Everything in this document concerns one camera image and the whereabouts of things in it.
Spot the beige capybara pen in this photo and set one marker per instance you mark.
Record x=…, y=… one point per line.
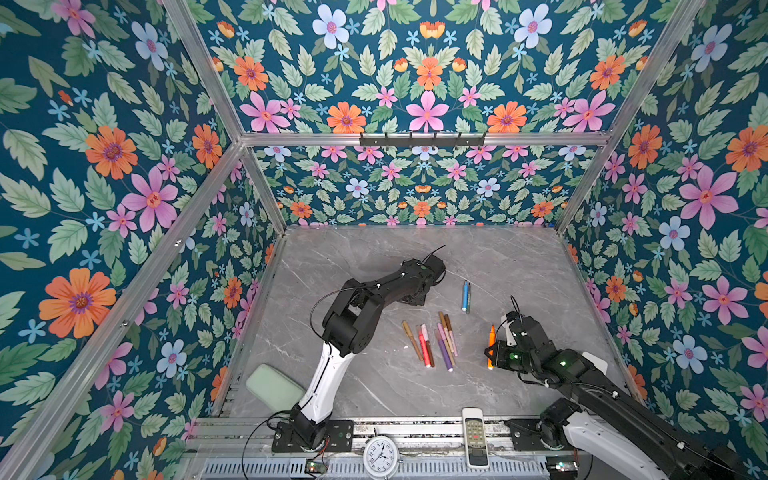
x=445, y=335

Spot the pale green sponge block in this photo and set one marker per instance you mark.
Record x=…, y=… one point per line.
x=274, y=389

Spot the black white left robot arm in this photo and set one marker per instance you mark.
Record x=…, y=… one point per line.
x=348, y=328

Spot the tan brown pen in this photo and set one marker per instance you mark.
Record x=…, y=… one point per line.
x=414, y=343

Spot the purple highlighter pen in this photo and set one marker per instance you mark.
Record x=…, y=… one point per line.
x=445, y=355

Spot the black hook rail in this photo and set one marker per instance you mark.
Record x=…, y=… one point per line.
x=407, y=140

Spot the blue highlighter pen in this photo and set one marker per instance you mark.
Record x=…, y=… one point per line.
x=463, y=296

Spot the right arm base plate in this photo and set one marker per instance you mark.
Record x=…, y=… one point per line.
x=528, y=434

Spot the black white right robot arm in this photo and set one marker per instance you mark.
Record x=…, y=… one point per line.
x=594, y=415

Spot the brown lilac pen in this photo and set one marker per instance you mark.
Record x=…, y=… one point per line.
x=450, y=334

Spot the orange highlighter pen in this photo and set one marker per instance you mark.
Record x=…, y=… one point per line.
x=491, y=347

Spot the pink highlighter pen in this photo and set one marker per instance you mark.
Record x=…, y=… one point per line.
x=424, y=350

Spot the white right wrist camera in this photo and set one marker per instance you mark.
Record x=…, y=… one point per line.
x=513, y=328

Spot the white remote control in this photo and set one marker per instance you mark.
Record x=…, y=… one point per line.
x=475, y=442

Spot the white analog clock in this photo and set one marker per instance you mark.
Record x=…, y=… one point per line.
x=380, y=458

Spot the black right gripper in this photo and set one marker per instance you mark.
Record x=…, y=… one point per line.
x=497, y=350

